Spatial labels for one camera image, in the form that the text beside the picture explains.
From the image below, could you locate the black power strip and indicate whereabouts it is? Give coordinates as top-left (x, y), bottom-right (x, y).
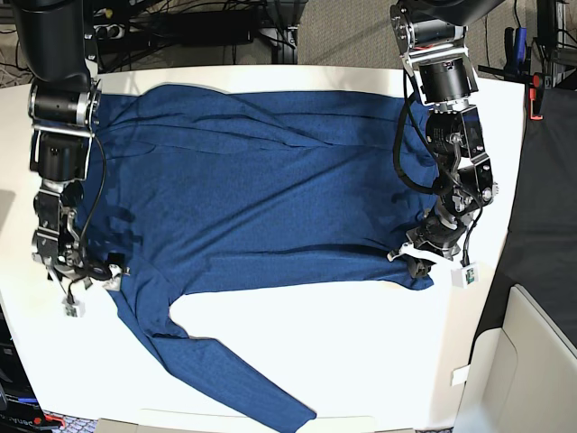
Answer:
top-left (95, 23), bottom-right (125, 41)

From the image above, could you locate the blue long-sleeve shirt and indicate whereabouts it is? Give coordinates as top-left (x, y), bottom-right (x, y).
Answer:
top-left (78, 85), bottom-right (435, 432)

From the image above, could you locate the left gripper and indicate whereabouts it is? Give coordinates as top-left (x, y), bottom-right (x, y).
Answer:
top-left (406, 209), bottom-right (475, 279)

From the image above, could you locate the blue handled tool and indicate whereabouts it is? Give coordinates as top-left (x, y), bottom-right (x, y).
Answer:
top-left (514, 27), bottom-right (527, 69)

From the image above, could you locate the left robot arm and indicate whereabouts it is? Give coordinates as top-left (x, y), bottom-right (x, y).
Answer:
top-left (388, 1), bottom-right (498, 288)

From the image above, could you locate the beige plastic bin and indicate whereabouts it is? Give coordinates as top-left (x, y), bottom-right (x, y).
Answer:
top-left (453, 285), bottom-right (576, 433)

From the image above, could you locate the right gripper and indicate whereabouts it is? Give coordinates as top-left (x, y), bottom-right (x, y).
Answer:
top-left (44, 252), bottom-right (125, 291)

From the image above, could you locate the black box red button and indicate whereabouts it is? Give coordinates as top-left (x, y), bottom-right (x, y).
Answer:
top-left (1, 400), bottom-right (67, 432)

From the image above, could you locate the red and black clamp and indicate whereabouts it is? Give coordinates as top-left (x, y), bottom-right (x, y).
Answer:
top-left (528, 73), bottom-right (546, 121)

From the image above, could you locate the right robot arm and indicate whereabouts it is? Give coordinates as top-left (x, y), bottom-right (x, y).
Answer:
top-left (11, 1), bottom-right (123, 290)

